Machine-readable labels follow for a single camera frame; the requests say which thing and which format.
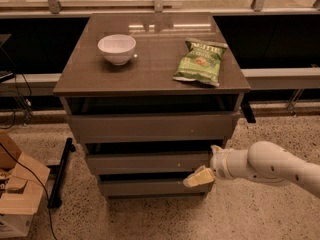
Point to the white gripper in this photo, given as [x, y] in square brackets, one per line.
[219, 166]

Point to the grey drawer cabinet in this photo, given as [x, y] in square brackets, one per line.
[90, 85]

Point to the grey top drawer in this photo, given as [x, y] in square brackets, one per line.
[148, 128]

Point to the green chip bag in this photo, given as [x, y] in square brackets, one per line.
[202, 62]

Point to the black metal stand leg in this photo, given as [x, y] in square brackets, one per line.
[58, 171]

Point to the white ceramic bowl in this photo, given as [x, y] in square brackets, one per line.
[117, 49]

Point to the grey bottom drawer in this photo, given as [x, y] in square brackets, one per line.
[137, 188]

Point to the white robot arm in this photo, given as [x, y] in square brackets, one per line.
[263, 162]

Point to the black stand leg right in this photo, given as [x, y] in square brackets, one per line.
[247, 111]

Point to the grey drawer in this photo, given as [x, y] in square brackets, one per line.
[148, 162]
[137, 188]
[148, 128]

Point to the cardboard box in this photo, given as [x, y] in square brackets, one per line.
[22, 181]

